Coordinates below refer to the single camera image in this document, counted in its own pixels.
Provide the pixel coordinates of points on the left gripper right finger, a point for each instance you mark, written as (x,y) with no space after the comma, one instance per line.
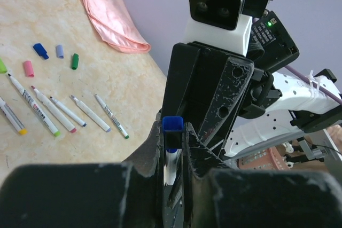
(216,196)

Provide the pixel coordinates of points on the pink cap paint marker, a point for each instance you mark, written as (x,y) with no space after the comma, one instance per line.
(55,111)

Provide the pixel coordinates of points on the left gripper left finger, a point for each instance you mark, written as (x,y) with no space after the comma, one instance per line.
(125,194)

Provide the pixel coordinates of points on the blue cap white marker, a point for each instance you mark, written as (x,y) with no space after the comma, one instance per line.
(70,113)

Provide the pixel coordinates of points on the lime cap white marker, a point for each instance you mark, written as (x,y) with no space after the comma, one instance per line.
(34,105)

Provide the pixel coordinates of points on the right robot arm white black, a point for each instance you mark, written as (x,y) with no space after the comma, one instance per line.
(275,105)

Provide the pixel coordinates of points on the pink marker cap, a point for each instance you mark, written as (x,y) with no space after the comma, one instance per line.
(28,69)

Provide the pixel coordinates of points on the lilac cap paint marker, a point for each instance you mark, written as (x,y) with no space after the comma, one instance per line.
(84,108)

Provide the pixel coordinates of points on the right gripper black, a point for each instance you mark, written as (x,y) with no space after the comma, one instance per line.
(212,84)

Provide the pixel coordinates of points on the pink cloth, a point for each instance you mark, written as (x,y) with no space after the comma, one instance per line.
(112,22)

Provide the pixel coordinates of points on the small blue square cap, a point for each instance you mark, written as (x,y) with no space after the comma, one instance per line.
(172,127)

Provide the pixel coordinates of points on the lilac marker cap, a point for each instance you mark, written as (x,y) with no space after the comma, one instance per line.
(60,51)

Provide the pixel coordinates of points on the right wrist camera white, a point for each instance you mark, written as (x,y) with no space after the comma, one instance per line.
(224,24)

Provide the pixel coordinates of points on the yellow marker pen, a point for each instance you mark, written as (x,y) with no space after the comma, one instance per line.
(14,120)

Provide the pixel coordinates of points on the small blue cap marker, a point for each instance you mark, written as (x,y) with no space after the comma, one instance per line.
(170,169)

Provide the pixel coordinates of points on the pink plastic basket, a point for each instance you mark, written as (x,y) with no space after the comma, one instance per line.
(268,159)

